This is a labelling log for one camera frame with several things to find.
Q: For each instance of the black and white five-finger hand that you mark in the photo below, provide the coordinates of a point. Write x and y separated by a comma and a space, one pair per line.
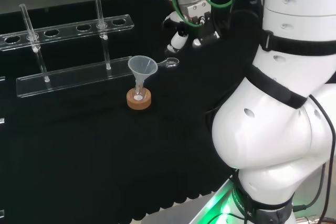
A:
202, 28

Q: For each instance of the small round-bottom glass flask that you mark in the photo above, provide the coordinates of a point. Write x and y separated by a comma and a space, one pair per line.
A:
138, 97

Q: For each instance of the clear plastic funnel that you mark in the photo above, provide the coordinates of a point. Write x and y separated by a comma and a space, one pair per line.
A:
143, 66

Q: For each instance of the black bench cloth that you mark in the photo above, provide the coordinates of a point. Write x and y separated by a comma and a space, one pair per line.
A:
78, 155

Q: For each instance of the clear acrylic funnel stand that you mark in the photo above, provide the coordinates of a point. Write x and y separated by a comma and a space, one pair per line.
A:
78, 77

